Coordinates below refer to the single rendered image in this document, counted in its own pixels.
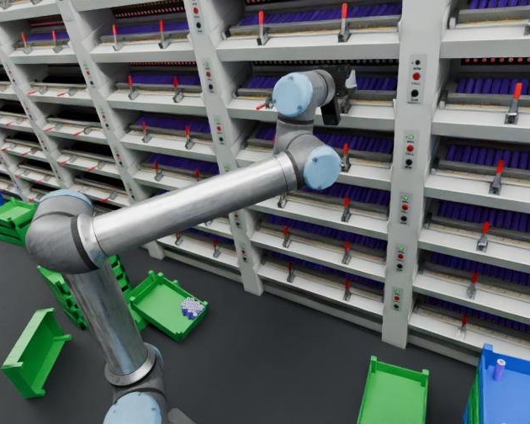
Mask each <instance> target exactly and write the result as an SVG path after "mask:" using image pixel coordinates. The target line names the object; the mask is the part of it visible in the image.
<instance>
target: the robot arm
mask: <svg viewBox="0 0 530 424"><path fill-rule="evenodd" d="M345 66H347V70H346V71H345ZM349 69H350V64H348V65H343V66H335V65H333V66H328V65H320V66H315V70H314V71H308V72H294V73H290V74H288V75H287V76H285V77H282V78H281V79H280V80H279V81H278V82H277V83H276V85H275V87H274V89H273V104H274V107H275V108H276V110H277V111H278V119H277V127H276V135H275V143H274V147H273V156H271V157H268V158H265V159H262V160H261V161H258V162H254V163H251V164H248V165H245V166H243V167H238V168H237V169H234V170H231V171H229V172H224V173H221V174H219V175H216V176H214V177H212V178H207V179H205V180H202V181H199V182H196V183H192V184H190V185H188V186H185V187H182V188H178V189H175V190H173V191H170V192H167V193H164V194H161V195H158V196H156V197H153V198H150V199H146V200H144V201H141V202H139V203H136V204H132V205H129V206H126V207H124V208H121V209H117V210H115V211H112V212H109V213H107V214H104V215H100V216H97V217H93V214H94V210H93V206H92V203H91V202H90V200H89V199H88V198H87V197H86V196H85V195H83V194H82V193H79V192H76V191H73V190H69V189H62V190H56V191H54V192H51V193H48V194H47V195H46V196H45V197H44V198H43V199H42V200H41V201H40V202H39V204H38V205H37V207H36V211H35V214H34V218H33V219H32V222H31V224H30V226H29V228H28V230H27V233H26V236H25V245H26V249H27V252H28V254H29V256H30V257H31V258H32V259H33V260H34V261H35V262H36V263H37V264H38V265H40V266H41V267H42V268H45V269H47V270H50V271H52V272H54V273H60V274H61V276H62V277H63V279H64V281H65V283H66V286H67V287H68V289H69V291H70V293H71V294H72V297H73V299H74V300H75V302H76V304H77V307H78V309H79V310H80V311H81V313H82V316H83V318H84V320H85V321H86V323H87V326H88V328H89V330H90V331H91V333H92V334H93V337H94V339H95V341H96V343H97V344H98V347H99V348H100V350H101V352H102V354H103V356H104V358H105V360H106V362H107V363H106V366H105V370H104V373H105V376H106V379H107V380H108V382H109V384H110V386H111V388H112V390H113V394H114V399H113V405H112V406H111V408H110V409H109V411H108V413H107V415H106V417H105V418H104V421H103V424H170V423H169V421H168V418H167V403H166V393H165V384H164V375H163V361H162V356H161V354H160V352H159V350H158V349H157V348H156V347H154V346H153V345H151V344H149V343H146V342H143V340H142V338H141V335H140V333H139V330H138V328H137V326H136V323H135V321H134V318H133V316H132V314H131V312H130V308H129V306H128V305H127V302H126V300H125V297H124V295H123V292H122V290H121V288H120V286H119V283H118V280H117V278H116V276H115V274H114V270H113V269H112V267H111V264H110V262H109V258H110V257H112V256H114V255H117V254H119V253H121V252H126V251H128V250H130V249H133V248H136V247H138V246H142V245H145V244H146V243H149V242H152V241H156V240H158V239H161V238H163V237H166V236H170V235H172V234H175V233H177V232H179V231H184V230H186V229H188V228H191V227H194V226H196V225H200V224H203V223H204V222H207V221H210V220H213V219H216V218H219V217H221V216H223V215H228V214H230V213H232V212H235V211H237V210H240V209H244V208H246V207H249V206H252V205H254V204H258V203H261V202H262V201H265V200H268V199H271V198H274V197H277V196H279V195H281V194H284V193H288V192H290V191H295V190H298V189H301V188H305V187H309V188H313V189H316V190H322V189H325V188H328V187H330V186H331V185H332V184H333V183H334V182H335V181H336V180H337V178H338V176H339V174H340V171H341V166H342V164H341V159H340V157H339V156H338V155H337V153H336V152H335V151H334V150H333V149H332V148H331V147H330V146H328V145H326V144H325V143H324V142H322V141H321V140H319V139H318V138H317V137H316V136H315V135H313V134H312V132H313V127H314V121H315V111H316V108H319V107H320V108H321V115H322V118H323V122H324V125H336V126H338V125H339V123H340V121H341V115H340V111H339V106H338V102H337V97H344V96H347V95H348V94H353V93H355V92H356V90H357V84H356V78H355V71H354V70H352V71H351V75H350V77H349V78H348V79H347V80H346V74H348V73H349Z"/></svg>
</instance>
